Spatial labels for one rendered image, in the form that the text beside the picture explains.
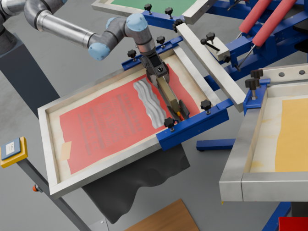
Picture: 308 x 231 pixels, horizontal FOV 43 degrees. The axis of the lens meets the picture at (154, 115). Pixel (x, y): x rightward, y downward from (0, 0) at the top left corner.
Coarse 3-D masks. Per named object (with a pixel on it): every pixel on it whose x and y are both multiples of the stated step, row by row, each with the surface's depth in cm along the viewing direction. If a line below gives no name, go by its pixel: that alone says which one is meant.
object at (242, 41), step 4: (244, 36) 177; (236, 40) 176; (240, 40) 176; (244, 40) 175; (248, 40) 174; (228, 44) 176; (232, 44) 175; (236, 44) 174; (240, 44) 174; (244, 44) 173; (248, 44) 174; (228, 48) 175; (232, 48) 174; (236, 48) 173; (240, 48) 174; (244, 48) 174; (248, 48) 175; (232, 52) 174; (236, 52) 174; (240, 52) 175; (244, 52) 176; (236, 56) 176; (220, 60) 174; (220, 64) 176
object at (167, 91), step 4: (156, 76) 174; (156, 80) 179; (160, 80) 171; (164, 80) 171; (160, 84) 170; (164, 84) 169; (164, 88) 167; (168, 88) 166; (164, 92) 166; (168, 92) 164; (168, 96) 162; (172, 96) 162; (168, 100) 165; (172, 100) 160; (176, 100) 161; (172, 104) 162; (176, 104) 162; (172, 108) 163; (176, 108) 164; (176, 112) 165
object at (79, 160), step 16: (160, 96) 180; (176, 96) 177; (144, 112) 176; (192, 112) 167; (144, 128) 169; (160, 128) 166; (80, 144) 175; (112, 144) 169; (128, 144) 166; (80, 160) 168; (96, 160) 165
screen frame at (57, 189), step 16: (176, 48) 196; (192, 64) 183; (96, 80) 199; (112, 80) 197; (64, 96) 198; (80, 96) 197; (208, 96) 165; (48, 112) 197; (48, 128) 185; (48, 144) 177; (144, 144) 158; (48, 160) 169; (112, 160) 157; (128, 160) 157; (48, 176) 163; (80, 176) 157; (96, 176) 157; (64, 192) 157
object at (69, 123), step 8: (168, 64) 195; (136, 80) 194; (176, 80) 184; (120, 88) 194; (128, 88) 192; (152, 88) 186; (104, 96) 193; (112, 96) 191; (136, 96) 186; (88, 104) 193; (96, 104) 191; (136, 104) 182; (72, 112) 193; (80, 112) 191; (64, 120) 191; (72, 120) 189; (64, 128) 186; (72, 128) 184; (64, 136) 182; (72, 136) 181
